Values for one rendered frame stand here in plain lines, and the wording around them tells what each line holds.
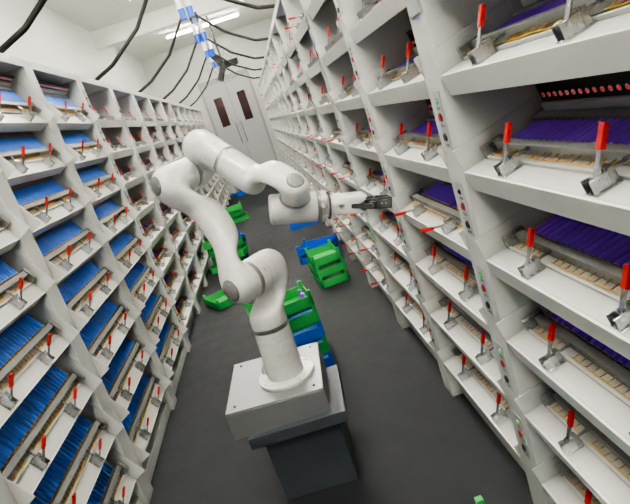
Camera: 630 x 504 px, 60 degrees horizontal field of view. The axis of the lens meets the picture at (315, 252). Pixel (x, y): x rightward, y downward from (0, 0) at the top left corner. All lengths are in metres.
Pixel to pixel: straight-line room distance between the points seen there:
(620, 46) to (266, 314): 1.29
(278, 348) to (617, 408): 1.02
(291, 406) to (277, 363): 0.14
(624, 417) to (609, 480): 0.22
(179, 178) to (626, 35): 1.31
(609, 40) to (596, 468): 0.84
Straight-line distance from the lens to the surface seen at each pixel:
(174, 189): 1.68
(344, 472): 1.91
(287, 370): 1.78
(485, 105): 1.19
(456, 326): 1.86
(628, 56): 0.68
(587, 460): 1.28
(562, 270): 1.06
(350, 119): 2.53
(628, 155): 0.83
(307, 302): 2.50
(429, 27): 1.16
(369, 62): 1.84
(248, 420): 1.78
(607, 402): 1.08
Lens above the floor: 1.18
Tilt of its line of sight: 15 degrees down
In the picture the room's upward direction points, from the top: 18 degrees counter-clockwise
